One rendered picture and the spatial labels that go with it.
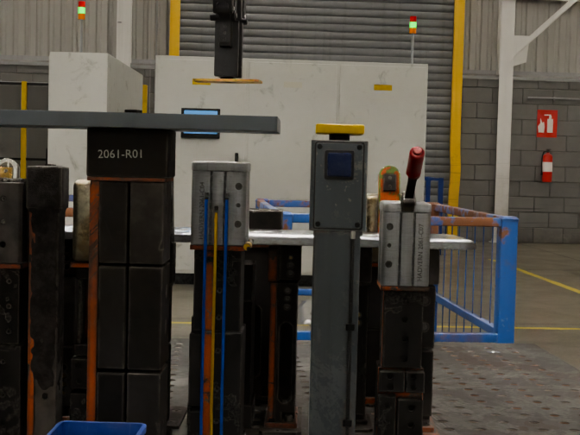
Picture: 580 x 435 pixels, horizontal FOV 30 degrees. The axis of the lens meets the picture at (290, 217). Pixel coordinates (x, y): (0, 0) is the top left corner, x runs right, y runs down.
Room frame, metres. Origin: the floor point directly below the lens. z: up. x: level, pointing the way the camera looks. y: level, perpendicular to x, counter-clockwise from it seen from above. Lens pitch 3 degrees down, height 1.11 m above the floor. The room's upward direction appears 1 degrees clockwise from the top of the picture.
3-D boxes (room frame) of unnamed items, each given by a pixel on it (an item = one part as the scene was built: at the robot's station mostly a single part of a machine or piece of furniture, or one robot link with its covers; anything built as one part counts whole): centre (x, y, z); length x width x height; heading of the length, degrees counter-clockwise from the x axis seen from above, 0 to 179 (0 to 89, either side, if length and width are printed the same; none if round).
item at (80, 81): (10.60, 1.89, 1.22); 2.40 x 0.54 x 2.45; 1
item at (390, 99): (9.80, 0.02, 1.22); 2.40 x 0.54 x 2.45; 94
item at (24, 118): (1.37, 0.20, 1.16); 0.37 x 0.14 x 0.02; 89
